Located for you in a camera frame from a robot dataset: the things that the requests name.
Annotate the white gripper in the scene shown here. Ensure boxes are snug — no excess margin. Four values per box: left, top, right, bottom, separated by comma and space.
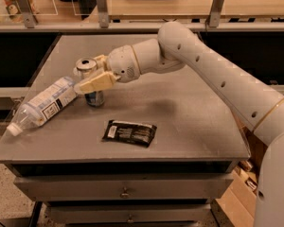
73, 45, 140, 95

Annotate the redbull can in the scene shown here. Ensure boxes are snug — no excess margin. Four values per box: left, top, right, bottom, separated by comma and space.
74, 57, 104, 107

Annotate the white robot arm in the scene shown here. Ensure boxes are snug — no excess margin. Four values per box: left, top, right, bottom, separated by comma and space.
75, 22, 284, 227

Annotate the clear plastic bottle blue label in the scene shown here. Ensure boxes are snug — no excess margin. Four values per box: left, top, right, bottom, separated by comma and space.
7, 77, 77, 136

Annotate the grey drawer cabinet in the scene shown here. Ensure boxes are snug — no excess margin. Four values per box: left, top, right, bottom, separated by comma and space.
0, 32, 251, 227

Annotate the black snack packet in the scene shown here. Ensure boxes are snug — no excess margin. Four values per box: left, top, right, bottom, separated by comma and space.
102, 120, 157, 148

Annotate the upper drawer with knob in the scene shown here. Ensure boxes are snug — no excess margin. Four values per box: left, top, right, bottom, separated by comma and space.
14, 174, 233, 202

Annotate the drawer with knob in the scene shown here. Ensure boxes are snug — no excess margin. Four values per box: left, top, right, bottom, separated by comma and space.
14, 174, 233, 202
46, 204, 211, 224

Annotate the lower drawer with knob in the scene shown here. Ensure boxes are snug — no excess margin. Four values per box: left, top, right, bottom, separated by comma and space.
46, 204, 211, 224

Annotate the cardboard box with snacks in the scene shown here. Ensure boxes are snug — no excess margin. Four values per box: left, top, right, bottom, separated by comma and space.
210, 111, 269, 227

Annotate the middle metal bracket post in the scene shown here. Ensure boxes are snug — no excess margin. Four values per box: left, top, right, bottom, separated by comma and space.
96, 0, 110, 28

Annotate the metal bracket post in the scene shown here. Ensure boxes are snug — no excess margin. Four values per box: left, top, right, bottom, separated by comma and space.
96, 0, 110, 28
207, 0, 224, 27
16, 0, 37, 28

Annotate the left metal bracket post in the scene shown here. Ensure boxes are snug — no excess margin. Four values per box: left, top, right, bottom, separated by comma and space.
16, 0, 37, 28

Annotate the right metal bracket post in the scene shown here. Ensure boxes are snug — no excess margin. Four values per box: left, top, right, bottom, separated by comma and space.
207, 0, 224, 27

